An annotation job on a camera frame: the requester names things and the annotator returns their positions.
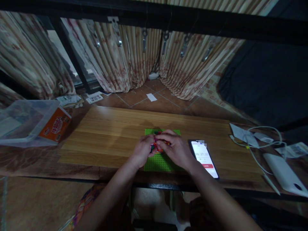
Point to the person's left hand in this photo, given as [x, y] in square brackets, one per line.
[142, 151]

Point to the person's right hand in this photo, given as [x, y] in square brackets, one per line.
[174, 150]

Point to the person's left fingers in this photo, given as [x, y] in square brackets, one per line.
[152, 142]

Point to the person's right fingers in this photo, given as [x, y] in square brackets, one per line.
[166, 138]

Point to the multicoloured toy brick model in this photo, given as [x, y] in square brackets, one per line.
[159, 144]

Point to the wooden board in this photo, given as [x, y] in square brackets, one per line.
[156, 142]

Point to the green toy brick baseplate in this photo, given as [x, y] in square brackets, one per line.
[161, 158]

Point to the white paper slip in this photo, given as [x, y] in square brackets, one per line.
[151, 97]

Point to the black smartphone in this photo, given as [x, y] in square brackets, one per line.
[204, 158]

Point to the white round object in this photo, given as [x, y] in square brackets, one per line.
[153, 75]

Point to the person's legs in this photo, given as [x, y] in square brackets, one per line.
[144, 211]

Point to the folded white paper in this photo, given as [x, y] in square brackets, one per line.
[243, 135]

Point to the pile of printed cards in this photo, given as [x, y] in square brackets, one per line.
[72, 100]

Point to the striped floral curtain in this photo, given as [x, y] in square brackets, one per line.
[115, 57]

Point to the orange printed carton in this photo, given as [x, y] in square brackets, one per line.
[55, 127]

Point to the white pen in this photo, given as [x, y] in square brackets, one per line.
[271, 183]

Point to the dark blue fabric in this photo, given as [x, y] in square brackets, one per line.
[267, 81]

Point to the white power bank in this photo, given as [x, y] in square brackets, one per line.
[285, 172]

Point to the crumpled plastic wrapper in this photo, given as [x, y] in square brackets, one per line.
[292, 149]

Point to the clear plastic storage box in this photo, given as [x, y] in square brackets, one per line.
[22, 122]

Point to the black metal frame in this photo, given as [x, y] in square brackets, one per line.
[154, 21]

